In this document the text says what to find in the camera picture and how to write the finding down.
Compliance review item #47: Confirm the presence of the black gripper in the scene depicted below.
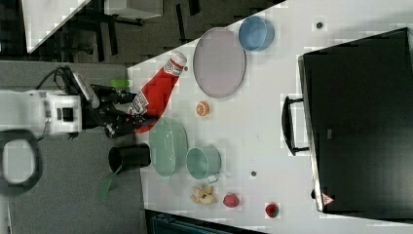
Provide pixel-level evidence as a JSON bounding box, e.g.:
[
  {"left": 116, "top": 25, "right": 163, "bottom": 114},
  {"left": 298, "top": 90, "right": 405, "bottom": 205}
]
[{"left": 66, "top": 66, "right": 157, "bottom": 137}]

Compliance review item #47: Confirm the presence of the green mug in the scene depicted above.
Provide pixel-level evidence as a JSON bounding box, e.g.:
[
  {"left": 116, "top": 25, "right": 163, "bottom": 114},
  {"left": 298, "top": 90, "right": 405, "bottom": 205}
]
[{"left": 186, "top": 146, "right": 221, "bottom": 179}]

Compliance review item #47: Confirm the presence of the plush peeled banana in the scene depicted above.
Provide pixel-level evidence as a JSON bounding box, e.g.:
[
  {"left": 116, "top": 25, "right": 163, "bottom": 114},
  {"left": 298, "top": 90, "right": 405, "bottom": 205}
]
[{"left": 190, "top": 185, "right": 217, "bottom": 205}]

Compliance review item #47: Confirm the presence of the blue cup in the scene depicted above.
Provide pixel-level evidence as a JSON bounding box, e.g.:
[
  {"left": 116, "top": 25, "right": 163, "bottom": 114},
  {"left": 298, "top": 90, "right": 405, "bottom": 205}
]
[{"left": 238, "top": 16, "right": 275, "bottom": 52}]

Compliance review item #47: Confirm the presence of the red plush strawberry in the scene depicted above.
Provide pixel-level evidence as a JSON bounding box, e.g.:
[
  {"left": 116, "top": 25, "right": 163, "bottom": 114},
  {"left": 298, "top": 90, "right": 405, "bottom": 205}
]
[{"left": 223, "top": 193, "right": 240, "bottom": 208}]

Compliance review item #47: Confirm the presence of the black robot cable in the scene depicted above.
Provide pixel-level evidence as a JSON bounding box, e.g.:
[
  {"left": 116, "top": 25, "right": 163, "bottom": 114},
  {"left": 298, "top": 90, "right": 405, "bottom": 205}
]
[{"left": 35, "top": 66, "right": 71, "bottom": 92}]

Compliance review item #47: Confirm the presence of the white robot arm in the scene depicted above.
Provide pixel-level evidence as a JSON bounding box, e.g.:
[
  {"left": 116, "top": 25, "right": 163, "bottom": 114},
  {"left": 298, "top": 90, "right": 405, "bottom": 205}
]
[{"left": 1, "top": 66, "right": 156, "bottom": 139}]

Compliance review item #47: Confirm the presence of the lilac round plate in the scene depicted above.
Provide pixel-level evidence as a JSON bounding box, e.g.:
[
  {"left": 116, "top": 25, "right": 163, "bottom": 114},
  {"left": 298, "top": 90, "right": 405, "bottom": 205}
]
[{"left": 193, "top": 27, "right": 246, "bottom": 98}]

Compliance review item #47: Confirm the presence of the red plush ketchup bottle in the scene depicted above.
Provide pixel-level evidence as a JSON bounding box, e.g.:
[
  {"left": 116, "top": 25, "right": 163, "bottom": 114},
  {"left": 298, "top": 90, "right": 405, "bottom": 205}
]
[{"left": 128, "top": 52, "right": 187, "bottom": 134}]

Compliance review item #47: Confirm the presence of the plush orange slice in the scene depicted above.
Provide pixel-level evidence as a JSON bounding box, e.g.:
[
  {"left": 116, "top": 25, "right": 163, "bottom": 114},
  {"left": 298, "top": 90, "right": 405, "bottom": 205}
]
[{"left": 196, "top": 101, "right": 210, "bottom": 116}]

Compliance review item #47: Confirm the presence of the green perforated colander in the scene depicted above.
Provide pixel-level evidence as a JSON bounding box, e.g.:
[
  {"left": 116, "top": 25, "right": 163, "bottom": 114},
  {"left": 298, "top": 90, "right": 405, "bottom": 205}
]
[{"left": 149, "top": 117, "right": 188, "bottom": 176}]

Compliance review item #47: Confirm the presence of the green slotted spatula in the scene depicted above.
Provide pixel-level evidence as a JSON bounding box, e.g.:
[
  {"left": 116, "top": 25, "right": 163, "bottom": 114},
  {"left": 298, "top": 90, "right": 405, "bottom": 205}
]
[{"left": 98, "top": 166, "right": 123, "bottom": 201}]

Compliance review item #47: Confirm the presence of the black toaster oven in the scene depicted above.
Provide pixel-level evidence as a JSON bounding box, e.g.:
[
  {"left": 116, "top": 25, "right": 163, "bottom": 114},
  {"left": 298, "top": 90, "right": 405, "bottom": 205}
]
[{"left": 298, "top": 27, "right": 413, "bottom": 223}]

